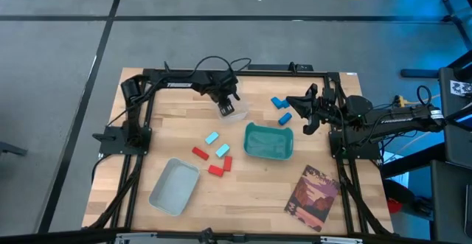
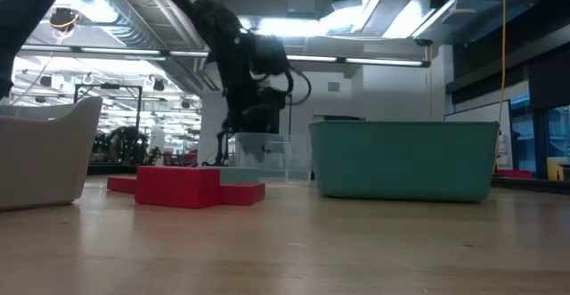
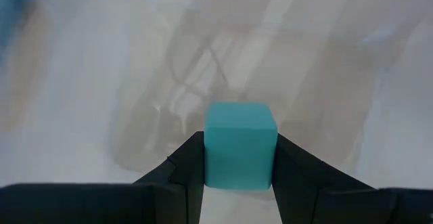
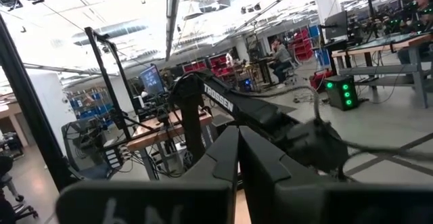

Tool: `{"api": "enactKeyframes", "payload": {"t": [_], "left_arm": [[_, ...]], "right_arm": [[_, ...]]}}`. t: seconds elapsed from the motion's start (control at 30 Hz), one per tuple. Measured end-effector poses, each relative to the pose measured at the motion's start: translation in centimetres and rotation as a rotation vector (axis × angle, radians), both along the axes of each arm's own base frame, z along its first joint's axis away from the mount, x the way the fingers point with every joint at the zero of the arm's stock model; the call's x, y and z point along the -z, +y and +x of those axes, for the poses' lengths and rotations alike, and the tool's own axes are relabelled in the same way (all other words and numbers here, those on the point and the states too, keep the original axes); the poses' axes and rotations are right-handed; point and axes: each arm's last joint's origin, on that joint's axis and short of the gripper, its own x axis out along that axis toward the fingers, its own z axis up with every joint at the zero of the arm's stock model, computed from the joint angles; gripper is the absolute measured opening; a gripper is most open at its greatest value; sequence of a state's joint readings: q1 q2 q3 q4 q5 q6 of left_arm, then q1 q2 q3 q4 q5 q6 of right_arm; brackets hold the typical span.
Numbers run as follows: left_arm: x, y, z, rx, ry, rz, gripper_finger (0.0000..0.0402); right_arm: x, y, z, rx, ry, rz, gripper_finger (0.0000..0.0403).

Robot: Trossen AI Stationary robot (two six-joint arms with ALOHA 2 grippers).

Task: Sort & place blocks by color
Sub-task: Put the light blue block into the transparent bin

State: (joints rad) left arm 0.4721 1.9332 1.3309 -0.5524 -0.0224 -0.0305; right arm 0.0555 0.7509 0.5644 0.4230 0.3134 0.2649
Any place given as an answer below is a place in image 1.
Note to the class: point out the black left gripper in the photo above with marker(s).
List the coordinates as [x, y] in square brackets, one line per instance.
[223, 87]

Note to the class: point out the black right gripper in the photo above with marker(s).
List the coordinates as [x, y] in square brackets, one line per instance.
[326, 105]

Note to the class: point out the small blue cube block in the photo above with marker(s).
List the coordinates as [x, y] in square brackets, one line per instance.
[285, 104]

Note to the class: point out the long blue block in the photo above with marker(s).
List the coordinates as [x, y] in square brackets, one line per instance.
[276, 102]
[285, 118]

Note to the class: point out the long light cyan block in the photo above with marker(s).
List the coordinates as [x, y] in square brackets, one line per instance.
[222, 150]
[212, 138]

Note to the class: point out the red block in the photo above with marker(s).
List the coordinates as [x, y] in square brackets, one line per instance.
[215, 170]
[228, 163]
[200, 153]

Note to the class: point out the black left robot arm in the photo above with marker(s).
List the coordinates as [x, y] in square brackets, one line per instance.
[177, 81]

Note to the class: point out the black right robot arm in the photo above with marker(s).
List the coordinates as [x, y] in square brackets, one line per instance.
[398, 120]

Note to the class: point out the clear plastic container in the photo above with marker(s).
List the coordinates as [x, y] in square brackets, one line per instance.
[239, 115]

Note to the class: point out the teal plastic tray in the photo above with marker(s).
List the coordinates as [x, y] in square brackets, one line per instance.
[268, 142]

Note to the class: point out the grey plastic tray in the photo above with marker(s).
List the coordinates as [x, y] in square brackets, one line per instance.
[173, 187]

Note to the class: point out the landscape picture card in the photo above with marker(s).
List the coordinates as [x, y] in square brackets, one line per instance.
[313, 199]

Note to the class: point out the red round object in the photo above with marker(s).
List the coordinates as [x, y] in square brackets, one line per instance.
[394, 206]

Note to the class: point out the black cabinet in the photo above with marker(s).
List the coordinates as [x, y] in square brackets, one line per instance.
[455, 133]
[450, 199]

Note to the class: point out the white fiducial tag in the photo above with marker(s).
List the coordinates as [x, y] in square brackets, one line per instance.
[461, 88]

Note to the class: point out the black stand foot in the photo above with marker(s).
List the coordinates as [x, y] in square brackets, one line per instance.
[13, 149]

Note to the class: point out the black aluminium table frame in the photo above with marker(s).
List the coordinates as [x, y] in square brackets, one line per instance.
[265, 72]

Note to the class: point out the silver metal bracket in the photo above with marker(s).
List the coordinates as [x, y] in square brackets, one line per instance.
[134, 238]
[341, 240]

